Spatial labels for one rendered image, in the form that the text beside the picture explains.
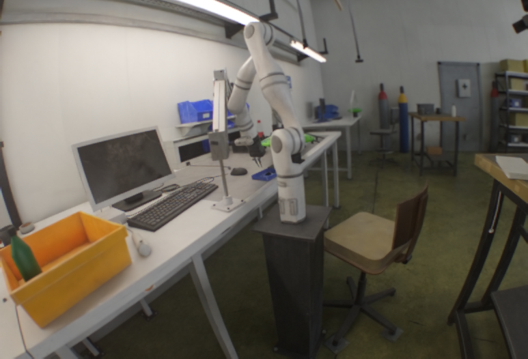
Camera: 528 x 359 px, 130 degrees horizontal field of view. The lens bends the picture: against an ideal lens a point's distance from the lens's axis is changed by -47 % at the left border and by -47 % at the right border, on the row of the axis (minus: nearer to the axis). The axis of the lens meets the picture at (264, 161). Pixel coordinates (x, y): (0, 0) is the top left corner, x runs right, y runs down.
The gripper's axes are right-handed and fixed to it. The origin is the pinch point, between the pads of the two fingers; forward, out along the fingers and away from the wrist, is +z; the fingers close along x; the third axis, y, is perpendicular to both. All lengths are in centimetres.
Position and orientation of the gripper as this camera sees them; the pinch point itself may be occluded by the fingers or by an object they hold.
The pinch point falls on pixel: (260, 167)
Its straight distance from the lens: 115.5
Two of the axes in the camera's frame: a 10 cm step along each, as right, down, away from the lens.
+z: 3.2, 7.4, 5.9
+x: -8.8, 0.0, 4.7
